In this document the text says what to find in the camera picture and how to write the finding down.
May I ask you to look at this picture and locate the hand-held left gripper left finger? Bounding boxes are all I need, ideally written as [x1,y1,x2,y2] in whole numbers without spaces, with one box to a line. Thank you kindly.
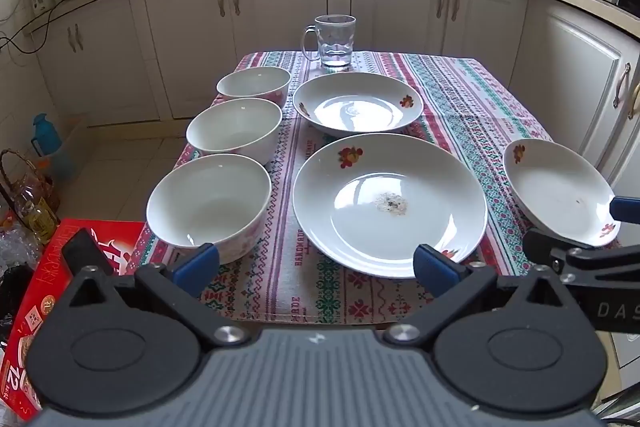
[67,243,251,349]

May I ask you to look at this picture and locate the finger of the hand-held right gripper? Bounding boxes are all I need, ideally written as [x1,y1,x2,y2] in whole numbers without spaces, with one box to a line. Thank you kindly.
[609,196,640,226]
[521,227,640,283]

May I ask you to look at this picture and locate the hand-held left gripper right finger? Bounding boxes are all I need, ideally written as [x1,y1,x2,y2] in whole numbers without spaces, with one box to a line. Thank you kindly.
[382,243,573,350]

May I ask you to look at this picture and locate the white plate fruit print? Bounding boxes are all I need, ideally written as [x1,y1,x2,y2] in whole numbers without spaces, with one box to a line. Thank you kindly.
[291,133,488,279]
[502,138,622,248]
[292,72,425,138]

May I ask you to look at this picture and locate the white floral bowl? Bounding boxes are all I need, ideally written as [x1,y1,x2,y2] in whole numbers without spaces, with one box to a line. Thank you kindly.
[186,98,284,168]
[146,153,272,266]
[216,66,292,112]

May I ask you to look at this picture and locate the black rectangular object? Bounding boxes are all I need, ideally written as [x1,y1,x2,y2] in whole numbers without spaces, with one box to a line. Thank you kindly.
[61,228,117,278]

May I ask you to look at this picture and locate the red cardboard box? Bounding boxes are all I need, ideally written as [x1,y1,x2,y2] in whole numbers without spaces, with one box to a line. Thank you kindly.
[0,218,161,422]

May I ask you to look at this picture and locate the patterned red green tablecloth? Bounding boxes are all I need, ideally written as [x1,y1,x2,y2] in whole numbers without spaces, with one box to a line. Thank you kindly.
[125,51,621,325]

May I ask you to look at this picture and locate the cooking oil bottle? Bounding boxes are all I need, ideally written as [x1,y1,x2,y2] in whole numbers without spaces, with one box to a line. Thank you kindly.
[15,172,58,248]

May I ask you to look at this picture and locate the clear plastic bag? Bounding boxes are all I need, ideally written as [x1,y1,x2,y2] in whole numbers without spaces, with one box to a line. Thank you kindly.
[0,214,47,269]

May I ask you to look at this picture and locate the black plastic bag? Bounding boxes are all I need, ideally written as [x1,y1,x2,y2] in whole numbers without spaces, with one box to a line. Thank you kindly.
[0,264,36,344]

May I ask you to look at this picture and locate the blue thermos jug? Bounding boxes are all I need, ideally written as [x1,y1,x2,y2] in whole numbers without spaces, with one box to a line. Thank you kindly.
[31,113,63,158]

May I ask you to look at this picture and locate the wicker basket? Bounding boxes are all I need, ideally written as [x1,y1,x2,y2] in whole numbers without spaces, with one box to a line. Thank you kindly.
[0,149,56,230]

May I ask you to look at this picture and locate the clear glass mug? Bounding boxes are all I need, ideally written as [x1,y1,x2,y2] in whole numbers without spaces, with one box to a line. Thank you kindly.
[301,14,357,74]

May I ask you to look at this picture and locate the white kitchen cabinets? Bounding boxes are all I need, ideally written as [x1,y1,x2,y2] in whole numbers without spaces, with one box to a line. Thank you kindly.
[30,0,640,188]

